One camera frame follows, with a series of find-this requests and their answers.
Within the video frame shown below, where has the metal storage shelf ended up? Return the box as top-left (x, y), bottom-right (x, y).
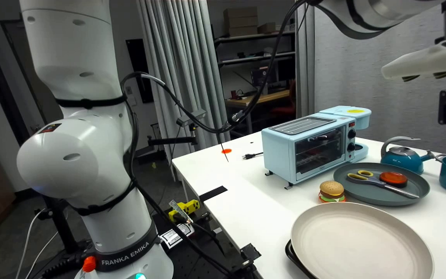
top-left (214, 29), bottom-right (298, 71)

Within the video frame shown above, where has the yellow clamp tool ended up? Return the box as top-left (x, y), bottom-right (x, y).
top-left (168, 198), bottom-right (203, 225)

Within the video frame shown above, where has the cardboard box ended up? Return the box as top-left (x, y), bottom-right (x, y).
top-left (223, 4), bottom-right (261, 37)

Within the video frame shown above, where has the beige round plate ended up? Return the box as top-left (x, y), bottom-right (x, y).
top-left (290, 201), bottom-right (436, 279)

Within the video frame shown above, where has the grey curtain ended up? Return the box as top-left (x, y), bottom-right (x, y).
top-left (135, 0), bottom-right (233, 167)

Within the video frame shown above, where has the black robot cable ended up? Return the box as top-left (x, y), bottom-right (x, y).
top-left (121, 0), bottom-right (313, 136)

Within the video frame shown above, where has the toy burger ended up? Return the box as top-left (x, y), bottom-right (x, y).
top-left (318, 180), bottom-right (349, 204)

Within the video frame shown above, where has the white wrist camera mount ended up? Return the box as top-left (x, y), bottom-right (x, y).
top-left (381, 35), bottom-right (446, 82)

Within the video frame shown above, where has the grey round plate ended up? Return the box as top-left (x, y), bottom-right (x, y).
top-left (332, 161), bottom-right (433, 209)

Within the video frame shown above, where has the black tape strip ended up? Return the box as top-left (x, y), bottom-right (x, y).
top-left (239, 242), bottom-right (264, 263)
top-left (197, 184), bottom-right (230, 203)

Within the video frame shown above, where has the black scale base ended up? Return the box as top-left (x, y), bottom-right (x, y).
top-left (284, 237), bottom-right (318, 279)

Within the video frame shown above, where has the red round toy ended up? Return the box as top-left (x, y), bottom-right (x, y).
top-left (378, 170), bottom-right (409, 189)

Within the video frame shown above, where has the wooden desk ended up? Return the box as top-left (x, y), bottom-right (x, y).
top-left (227, 88), bottom-right (293, 136)

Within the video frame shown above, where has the teal kettle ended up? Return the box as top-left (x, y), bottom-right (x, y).
top-left (380, 135), bottom-right (437, 175)

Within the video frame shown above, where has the light blue toaster oven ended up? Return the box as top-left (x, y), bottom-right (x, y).
top-left (261, 105), bottom-right (374, 186)

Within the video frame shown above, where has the white bottle orange cap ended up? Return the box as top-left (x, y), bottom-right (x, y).
top-left (75, 254), bottom-right (101, 279)

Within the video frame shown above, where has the white floor cable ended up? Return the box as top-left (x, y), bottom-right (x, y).
top-left (14, 208), bottom-right (59, 279)

